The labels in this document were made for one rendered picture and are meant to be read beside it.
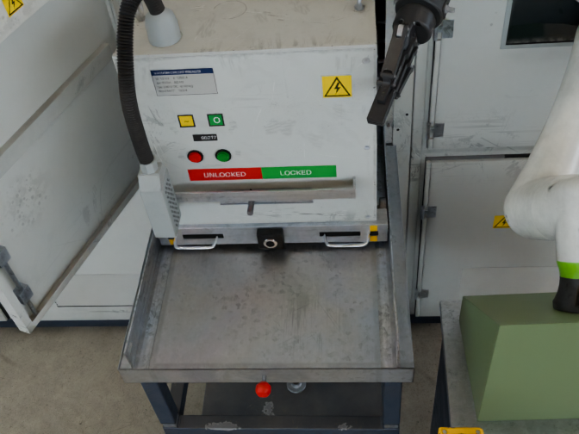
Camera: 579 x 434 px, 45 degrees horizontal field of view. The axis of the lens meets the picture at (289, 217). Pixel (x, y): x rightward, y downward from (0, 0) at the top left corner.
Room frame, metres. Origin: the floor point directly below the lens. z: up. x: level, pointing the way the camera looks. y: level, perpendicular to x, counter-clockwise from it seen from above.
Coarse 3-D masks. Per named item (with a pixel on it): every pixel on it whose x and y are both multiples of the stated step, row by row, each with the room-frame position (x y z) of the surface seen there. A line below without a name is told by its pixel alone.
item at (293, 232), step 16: (384, 208) 1.09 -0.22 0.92; (208, 224) 1.11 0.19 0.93; (224, 224) 1.11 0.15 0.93; (240, 224) 1.10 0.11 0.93; (256, 224) 1.09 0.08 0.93; (272, 224) 1.09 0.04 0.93; (288, 224) 1.08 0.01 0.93; (304, 224) 1.07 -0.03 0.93; (320, 224) 1.07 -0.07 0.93; (336, 224) 1.06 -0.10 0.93; (352, 224) 1.05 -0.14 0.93; (368, 224) 1.05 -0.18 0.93; (384, 224) 1.04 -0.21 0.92; (160, 240) 1.12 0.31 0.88; (192, 240) 1.11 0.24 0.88; (208, 240) 1.10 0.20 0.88; (224, 240) 1.10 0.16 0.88; (240, 240) 1.09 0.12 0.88; (256, 240) 1.09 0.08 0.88; (288, 240) 1.08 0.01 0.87; (304, 240) 1.07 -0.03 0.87; (320, 240) 1.06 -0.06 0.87; (336, 240) 1.06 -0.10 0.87; (352, 240) 1.05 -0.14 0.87; (384, 240) 1.04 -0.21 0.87
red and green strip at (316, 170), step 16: (192, 176) 1.12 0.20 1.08; (208, 176) 1.11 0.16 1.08; (224, 176) 1.10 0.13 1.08; (240, 176) 1.10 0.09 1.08; (256, 176) 1.09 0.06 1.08; (272, 176) 1.09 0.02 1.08; (288, 176) 1.08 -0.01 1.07; (304, 176) 1.08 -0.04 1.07; (320, 176) 1.07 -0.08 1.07; (336, 176) 1.07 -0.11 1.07
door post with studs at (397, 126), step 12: (408, 84) 1.38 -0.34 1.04; (408, 96) 1.38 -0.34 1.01; (396, 108) 1.39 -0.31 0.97; (408, 108) 1.38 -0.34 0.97; (396, 120) 1.39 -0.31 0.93; (408, 120) 1.38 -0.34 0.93; (396, 132) 1.39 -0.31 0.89; (408, 132) 1.38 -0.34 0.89; (396, 144) 1.39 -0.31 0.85; (408, 144) 1.38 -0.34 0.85; (408, 156) 1.38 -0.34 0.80
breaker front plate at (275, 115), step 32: (160, 64) 1.12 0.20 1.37; (192, 64) 1.11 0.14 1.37; (224, 64) 1.10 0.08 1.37; (256, 64) 1.09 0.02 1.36; (288, 64) 1.08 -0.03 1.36; (320, 64) 1.07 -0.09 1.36; (352, 64) 1.06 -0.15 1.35; (160, 96) 1.12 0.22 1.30; (192, 96) 1.11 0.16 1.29; (224, 96) 1.10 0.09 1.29; (256, 96) 1.09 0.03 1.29; (288, 96) 1.08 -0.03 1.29; (320, 96) 1.07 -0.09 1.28; (352, 96) 1.06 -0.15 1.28; (160, 128) 1.12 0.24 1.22; (192, 128) 1.11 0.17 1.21; (224, 128) 1.10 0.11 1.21; (256, 128) 1.09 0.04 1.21; (288, 128) 1.08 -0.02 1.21; (320, 128) 1.07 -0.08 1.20; (352, 128) 1.06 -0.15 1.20; (160, 160) 1.12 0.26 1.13; (256, 160) 1.09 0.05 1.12; (288, 160) 1.08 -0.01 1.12; (320, 160) 1.07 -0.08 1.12; (352, 160) 1.06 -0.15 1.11; (192, 224) 1.12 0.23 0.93
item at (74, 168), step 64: (0, 0) 1.20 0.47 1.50; (64, 0) 1.38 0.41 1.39; (0, 64) 1.18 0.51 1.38; (64, 64) 1.32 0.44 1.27; (0, 128) 1.12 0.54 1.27; (64, 128) 1.25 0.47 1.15; (0, 192) 1.06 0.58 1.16; (64, 192) 1.19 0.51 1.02; (128, 192) 1.35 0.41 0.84; (0, 256) 0.97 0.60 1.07; (64, 256) 1.12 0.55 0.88
